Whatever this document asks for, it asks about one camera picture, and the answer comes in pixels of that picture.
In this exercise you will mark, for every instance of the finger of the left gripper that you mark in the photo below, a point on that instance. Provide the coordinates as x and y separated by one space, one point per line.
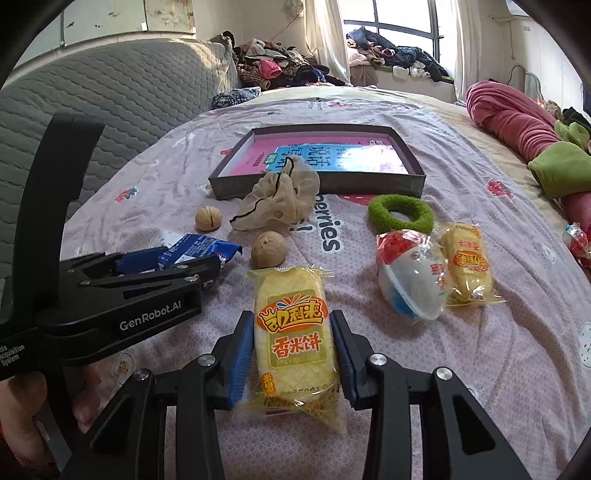
204 270
115 264

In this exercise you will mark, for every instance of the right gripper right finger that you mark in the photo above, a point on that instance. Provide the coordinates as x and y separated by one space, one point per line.
459 438

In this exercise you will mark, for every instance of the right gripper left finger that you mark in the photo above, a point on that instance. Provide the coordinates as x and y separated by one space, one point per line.
127 439

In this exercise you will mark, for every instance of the blue cookie packet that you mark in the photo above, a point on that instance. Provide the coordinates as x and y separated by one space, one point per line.
189 247

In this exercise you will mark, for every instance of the walnut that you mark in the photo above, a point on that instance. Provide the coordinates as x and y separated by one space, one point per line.
207 219
269 250

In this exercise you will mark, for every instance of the large yellow rice cracker packet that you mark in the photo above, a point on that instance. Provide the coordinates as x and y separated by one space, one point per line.
294 347

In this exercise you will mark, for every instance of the red white egg toy packet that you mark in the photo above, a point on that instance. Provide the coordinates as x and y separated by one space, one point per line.
413 274

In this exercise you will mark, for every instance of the small yellow snack packet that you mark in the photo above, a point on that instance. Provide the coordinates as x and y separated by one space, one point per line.
471 279

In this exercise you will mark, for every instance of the person's left hand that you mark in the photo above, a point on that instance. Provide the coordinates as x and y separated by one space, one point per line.
22 398

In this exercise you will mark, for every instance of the dark shallow box tray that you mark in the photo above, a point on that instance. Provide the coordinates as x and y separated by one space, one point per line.
342 183

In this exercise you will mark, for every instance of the beige mesh scrunchie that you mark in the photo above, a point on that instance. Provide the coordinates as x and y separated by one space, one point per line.
287 197

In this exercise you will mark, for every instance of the pink strawberry bedsheet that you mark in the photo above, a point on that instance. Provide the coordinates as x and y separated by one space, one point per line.
525 360

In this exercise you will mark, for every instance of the grey quilted headboard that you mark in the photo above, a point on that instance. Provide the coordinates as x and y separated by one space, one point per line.
139 89

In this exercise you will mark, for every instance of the dark patterned cloth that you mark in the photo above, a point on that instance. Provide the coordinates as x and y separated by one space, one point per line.
235 97

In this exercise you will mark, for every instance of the pink blue book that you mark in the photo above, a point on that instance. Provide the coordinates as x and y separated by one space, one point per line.
323 153

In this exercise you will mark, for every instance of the pile of clothes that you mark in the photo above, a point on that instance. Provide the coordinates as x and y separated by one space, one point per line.
268 65

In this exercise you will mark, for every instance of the red white candy wrapper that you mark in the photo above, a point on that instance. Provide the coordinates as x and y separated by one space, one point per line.
578 243

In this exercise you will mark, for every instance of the white curtain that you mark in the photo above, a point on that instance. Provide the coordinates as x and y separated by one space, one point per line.
469 45
324 37

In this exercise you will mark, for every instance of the clothes on window sill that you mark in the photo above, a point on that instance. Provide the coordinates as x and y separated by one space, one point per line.
370 49

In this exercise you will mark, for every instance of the green fleece cloth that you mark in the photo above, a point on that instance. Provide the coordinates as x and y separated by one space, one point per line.
563 168

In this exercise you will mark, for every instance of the pink rolled blanket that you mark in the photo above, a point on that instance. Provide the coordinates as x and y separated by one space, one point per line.
526 128

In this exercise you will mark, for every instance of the white right curtain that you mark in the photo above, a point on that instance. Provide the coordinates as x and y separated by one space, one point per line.
469 45

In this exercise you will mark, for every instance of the white air conditioner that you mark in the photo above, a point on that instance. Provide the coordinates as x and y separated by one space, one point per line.
515 9

